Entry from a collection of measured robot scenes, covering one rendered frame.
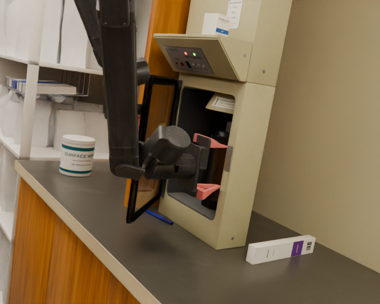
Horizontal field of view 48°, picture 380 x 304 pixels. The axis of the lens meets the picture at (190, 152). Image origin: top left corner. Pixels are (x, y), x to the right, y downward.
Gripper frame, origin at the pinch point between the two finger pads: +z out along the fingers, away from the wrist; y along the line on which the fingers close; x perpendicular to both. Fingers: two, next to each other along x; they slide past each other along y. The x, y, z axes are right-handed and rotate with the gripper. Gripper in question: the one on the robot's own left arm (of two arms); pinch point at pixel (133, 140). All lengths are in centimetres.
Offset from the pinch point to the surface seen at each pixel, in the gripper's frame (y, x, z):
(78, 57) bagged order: 48, -89, -48
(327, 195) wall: -48, -32, 35
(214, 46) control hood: -29.6, 5.2, -17.1
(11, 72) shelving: 125, -147, -67
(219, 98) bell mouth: -25.0, -11.0, -5.0
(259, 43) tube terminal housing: -40.4, -1.5, -15.4
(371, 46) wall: -72, -28, -8
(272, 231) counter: -28, -29, 42
